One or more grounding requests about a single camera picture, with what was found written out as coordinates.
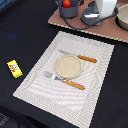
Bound orange handled fork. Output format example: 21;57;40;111
44;71;85;90

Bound orange handled knife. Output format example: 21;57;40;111
58;50;97;63

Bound red toy tomato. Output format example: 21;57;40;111
63;0;71;8

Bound yellow toy box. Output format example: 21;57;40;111
7;60;23;78

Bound grey toy frying pan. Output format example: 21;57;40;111
81;7;102;25

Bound round wooden plate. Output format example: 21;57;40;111
55;55;83;79

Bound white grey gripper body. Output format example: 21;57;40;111
95;0;117;18

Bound white woven placemat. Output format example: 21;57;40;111
13;31;114;128

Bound grey toy pot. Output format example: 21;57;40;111
55;0;81;19

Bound beige bowl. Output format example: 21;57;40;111
117;4;128;31

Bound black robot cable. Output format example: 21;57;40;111
54;0;120;32

